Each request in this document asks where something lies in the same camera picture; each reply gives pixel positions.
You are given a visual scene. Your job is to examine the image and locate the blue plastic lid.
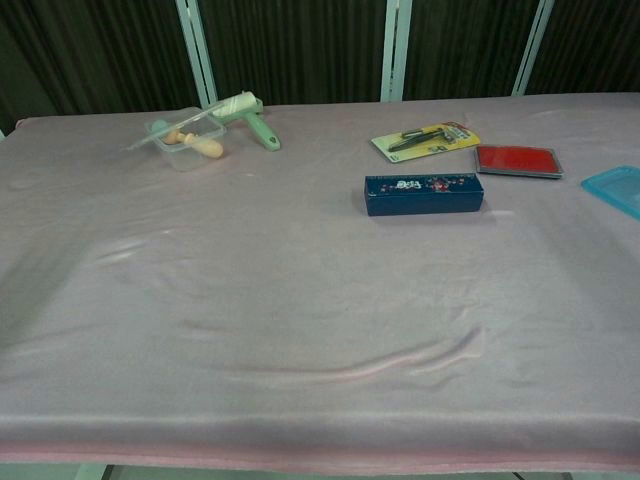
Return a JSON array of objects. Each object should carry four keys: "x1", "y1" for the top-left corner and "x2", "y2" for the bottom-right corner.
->
[{"x1": 580, "y1": 165, "x2": 640, "y2": 222}]

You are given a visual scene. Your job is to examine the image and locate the pink tablecloth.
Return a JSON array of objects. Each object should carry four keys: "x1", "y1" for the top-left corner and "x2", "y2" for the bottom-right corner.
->
[{"x1": 0, "y1": 92, "x2": 640, "y2": 474}]

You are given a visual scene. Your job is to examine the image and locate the clear plastic container lid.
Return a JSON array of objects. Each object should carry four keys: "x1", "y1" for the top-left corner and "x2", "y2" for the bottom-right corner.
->
[{"x1": 119, "y1": 97, "x2": 236, "y2": 153}]

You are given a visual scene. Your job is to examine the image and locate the white metal frame post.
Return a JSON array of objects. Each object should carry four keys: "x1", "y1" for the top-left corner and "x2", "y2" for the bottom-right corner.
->
[
  {"x1": 174, "y1": 0, "x2": 220, "y2": 106},
  {"x1": 380, "y1": 0, "x2": 414, "y2": 104},
  {"x1": 510, "y1": 0, "x2": 556, "y2": 98}
]

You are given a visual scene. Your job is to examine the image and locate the blue glasses case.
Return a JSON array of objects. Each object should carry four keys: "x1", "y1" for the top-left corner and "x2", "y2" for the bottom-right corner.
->
[{"x1": 364, "y1": 172, "x2": 486, "y2": 217}]

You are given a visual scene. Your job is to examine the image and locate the dark pleated curtain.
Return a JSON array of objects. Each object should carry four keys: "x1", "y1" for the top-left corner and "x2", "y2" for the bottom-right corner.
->
[{"x1": 0, "y1": 0, "x2": 640, "y2": 136}]

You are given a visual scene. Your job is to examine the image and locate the green lint roller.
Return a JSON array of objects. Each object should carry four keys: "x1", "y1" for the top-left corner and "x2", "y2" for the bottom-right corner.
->
[{"x1": 208, "y1": 90, "x2": 282, "y2": 152}]

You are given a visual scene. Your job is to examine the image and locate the clear plastic container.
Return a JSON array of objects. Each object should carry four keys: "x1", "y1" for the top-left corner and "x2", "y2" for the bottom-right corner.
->
[{"x1": 144, "y1": 106, "x2": 228, "y2": 173}]

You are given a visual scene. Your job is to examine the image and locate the red ink pad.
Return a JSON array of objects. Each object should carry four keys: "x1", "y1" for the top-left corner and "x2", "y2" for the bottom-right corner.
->
[{"x1": 473, "y1": 144, "x2": 565, "y2": 180}]

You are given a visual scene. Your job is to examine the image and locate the beige wooden stamp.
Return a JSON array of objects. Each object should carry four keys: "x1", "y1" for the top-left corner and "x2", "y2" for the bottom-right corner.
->
[{"x1": 164, "y1": 128, "x2": 225, "y2": 159}]

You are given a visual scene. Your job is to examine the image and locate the razor in yellow pack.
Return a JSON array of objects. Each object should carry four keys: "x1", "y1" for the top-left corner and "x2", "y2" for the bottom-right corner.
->
[{"x1": 370, "y1": 120, "x2": 481, "y2": 164}]

